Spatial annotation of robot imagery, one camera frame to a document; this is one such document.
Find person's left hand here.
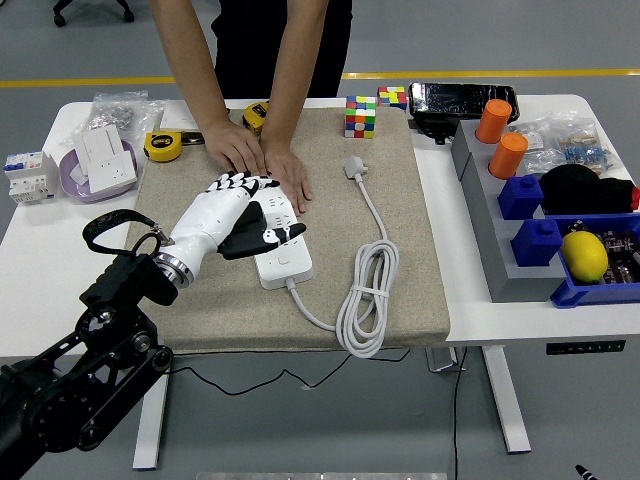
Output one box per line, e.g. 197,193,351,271
259,137,314,217

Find person's right hand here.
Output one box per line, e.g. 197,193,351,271
202,118,269,179

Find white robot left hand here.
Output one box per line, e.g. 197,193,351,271
158,170,307,281

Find black plug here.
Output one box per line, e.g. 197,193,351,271
235,199,271,240

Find white power strip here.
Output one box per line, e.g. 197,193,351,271
249,175,315,290

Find yellow tape measure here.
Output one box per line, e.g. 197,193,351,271
242,100,271,135
143,130,184,164

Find grey-brown mat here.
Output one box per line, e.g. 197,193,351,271
124,106,451,357

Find large colourful puzzle cube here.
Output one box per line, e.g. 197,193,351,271
343,95,378,140

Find person's torso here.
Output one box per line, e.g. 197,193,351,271
212,0,353,101

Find white table leg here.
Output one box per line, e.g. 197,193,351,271
482,346,531,455
132,357,172,472

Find clear bag of screws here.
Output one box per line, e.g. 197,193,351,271
89,90,166,135

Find black table control panel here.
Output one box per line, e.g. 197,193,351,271
545,339,627,356

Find small colourful puzzle cube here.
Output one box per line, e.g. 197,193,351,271
377,85,409,112

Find purple plate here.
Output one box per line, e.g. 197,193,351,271
58,139,139,205

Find blue plastic bin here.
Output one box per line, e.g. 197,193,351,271
543,212,640,309

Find white circuit breaker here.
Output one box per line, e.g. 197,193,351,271
3,150,60,205

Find black glossy device with stand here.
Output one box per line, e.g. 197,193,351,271
408,81,520,145

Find grey stepped block holder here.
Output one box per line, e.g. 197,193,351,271
450,119,569,304

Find orange cylinder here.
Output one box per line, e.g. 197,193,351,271
488,132,530,180
474,98,513,145

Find yellow lemon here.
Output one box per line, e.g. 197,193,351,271
559,230,610,285

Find black office chair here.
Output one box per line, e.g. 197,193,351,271
52,0,136,29

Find blue block with stud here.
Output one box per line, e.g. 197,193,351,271
497,173,545,221
510,218,565,268

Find clear bags of components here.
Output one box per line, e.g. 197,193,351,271
509,110,624,176

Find white cord plug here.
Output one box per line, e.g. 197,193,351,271
343,154,369,180

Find white wall socket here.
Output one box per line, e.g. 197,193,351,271
85,149,139,195

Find black hanging cable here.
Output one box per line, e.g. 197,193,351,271
452,347,469,480

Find white power cord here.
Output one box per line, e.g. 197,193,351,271
285,169,401,359

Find thin black cable wavy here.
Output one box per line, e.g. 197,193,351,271
167,347,421,399

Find metal bracket under table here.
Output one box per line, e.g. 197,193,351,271
425,347,469,374

